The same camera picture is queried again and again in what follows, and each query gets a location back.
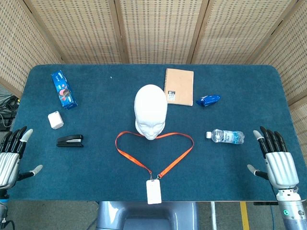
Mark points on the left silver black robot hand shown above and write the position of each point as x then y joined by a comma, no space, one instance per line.
9,163

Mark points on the blue felt table cover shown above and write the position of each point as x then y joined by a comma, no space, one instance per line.
108,167

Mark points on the kraft spiral notebook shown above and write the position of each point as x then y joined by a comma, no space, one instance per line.
180,85

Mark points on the white mannequin head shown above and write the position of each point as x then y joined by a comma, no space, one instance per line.
150,107

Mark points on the clear plastic water bottle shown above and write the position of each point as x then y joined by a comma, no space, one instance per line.
226,137

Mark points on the blue cookie box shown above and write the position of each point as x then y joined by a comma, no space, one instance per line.
63,89

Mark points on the black stapler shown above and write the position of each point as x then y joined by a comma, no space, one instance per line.
70,141

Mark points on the small white pink box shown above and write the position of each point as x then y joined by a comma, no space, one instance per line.
55,120

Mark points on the grey robot torso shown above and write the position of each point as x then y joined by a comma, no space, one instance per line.
148,215

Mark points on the woven bamboo folding screen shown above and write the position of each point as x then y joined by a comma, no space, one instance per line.
158,28

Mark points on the blue snack packet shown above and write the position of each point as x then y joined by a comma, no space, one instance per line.
208,100

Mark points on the white badge card holder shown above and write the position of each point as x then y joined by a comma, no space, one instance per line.
154,191

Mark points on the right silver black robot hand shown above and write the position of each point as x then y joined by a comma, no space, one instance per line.
280,167

